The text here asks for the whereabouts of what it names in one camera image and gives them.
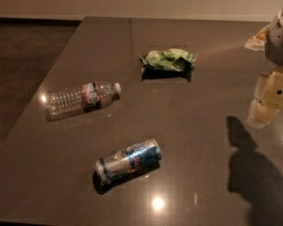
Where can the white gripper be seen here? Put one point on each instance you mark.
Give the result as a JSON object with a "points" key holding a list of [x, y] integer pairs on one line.
{"points": [[280, 38]]}

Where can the clear plastic water bottle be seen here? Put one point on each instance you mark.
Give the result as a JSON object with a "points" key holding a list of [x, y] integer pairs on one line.
{"points": [[85, 98]]}

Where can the crumpled green chip bag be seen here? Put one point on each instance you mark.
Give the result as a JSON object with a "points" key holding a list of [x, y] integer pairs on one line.
{"points": [[171, 60]]}

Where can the blue silver energy drink can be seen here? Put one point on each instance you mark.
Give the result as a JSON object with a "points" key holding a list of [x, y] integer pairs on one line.
{"points": [[138, 156]]}

